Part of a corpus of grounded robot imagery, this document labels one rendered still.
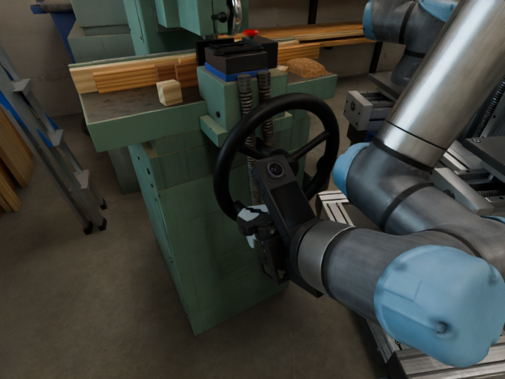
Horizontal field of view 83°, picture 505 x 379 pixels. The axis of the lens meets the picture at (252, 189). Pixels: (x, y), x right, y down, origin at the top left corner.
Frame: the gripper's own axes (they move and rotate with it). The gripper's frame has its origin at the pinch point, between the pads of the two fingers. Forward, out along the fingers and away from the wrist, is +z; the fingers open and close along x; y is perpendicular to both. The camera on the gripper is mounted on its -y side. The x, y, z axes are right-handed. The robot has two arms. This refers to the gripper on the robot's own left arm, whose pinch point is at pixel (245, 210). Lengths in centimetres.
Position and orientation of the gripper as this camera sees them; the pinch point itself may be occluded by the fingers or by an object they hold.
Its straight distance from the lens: 49.7
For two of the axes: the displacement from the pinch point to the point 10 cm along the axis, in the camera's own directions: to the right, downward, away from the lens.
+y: 2.4, 9.5, 1.9
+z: -4.3, -0.7, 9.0
